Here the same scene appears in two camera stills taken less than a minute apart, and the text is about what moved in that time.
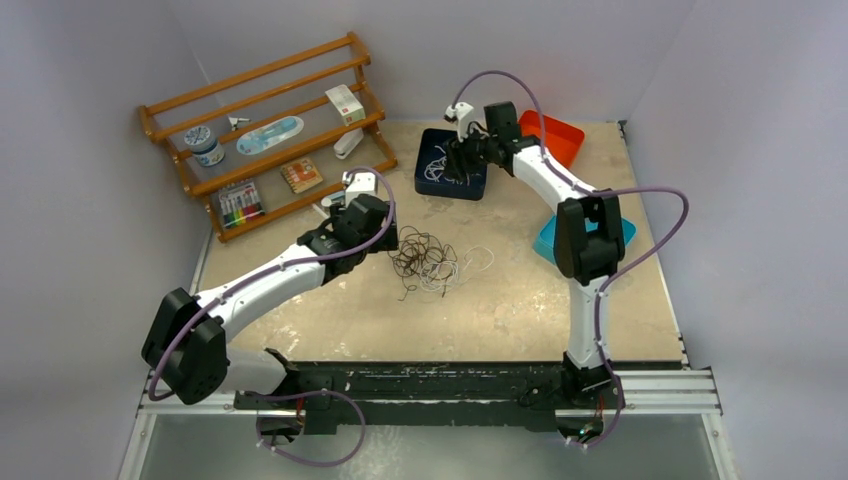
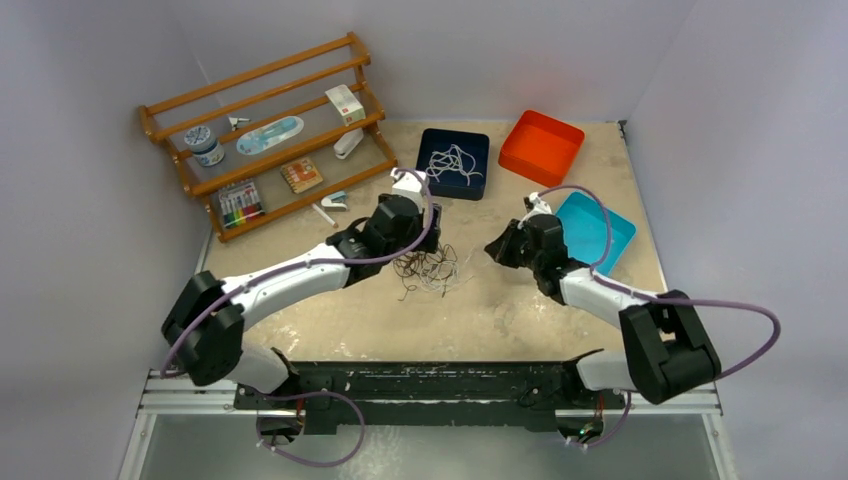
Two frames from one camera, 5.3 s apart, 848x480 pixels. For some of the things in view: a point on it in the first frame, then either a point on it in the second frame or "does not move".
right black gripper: [458, 158] to [500, 250]
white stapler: [347, 143] does not move
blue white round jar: [204, 147] does not move
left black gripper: [386, 244] to [428, 243]
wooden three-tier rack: [268, 140] does not move
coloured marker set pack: [240, 202] does not move
